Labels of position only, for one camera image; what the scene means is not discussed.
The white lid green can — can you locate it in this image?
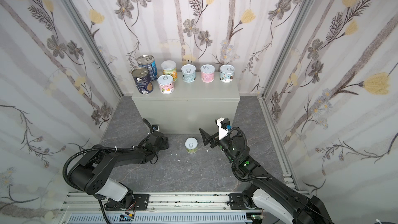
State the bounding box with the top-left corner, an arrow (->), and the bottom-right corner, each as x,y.
184,138 -> 198,153

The white lid pink-red can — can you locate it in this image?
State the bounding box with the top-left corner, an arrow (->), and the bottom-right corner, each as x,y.
201,64 -> 215,83

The white lid pink can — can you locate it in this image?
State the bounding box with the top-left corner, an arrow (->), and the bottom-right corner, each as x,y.
157,75 -> 175,94

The white lid light-blue can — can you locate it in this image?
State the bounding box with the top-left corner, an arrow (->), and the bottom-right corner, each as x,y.
181,64 -> 196,83

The white lid teal can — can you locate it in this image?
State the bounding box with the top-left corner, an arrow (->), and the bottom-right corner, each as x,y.
220,64 -> 235,83

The white lid yellow-orange can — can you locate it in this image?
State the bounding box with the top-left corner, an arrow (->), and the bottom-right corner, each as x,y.
161,60 -> 178,81

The dark labelled tall can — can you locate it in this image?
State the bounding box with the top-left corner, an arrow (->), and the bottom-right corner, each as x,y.
132,67 -> 153,94

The blue labelled tall can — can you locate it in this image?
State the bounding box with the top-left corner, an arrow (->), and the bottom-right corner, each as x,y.
137,55 -> 158,81

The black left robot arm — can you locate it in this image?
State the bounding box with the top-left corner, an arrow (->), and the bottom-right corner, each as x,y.
62,131 -> 169,209

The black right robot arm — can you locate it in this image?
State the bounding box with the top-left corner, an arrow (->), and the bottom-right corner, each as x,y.
200,127 -> 332,224

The grey metal cabinet box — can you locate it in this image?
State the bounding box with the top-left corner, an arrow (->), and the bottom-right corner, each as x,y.
132,72 -> 240,134

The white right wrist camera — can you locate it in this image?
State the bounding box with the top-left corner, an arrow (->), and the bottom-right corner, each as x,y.
215,118 -> 232,140

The white slotted cable duct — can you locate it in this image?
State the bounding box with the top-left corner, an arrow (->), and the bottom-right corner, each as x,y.
66,213 -> 254,224

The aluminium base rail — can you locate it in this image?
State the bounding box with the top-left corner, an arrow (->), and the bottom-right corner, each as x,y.
56,192 -> 272,224

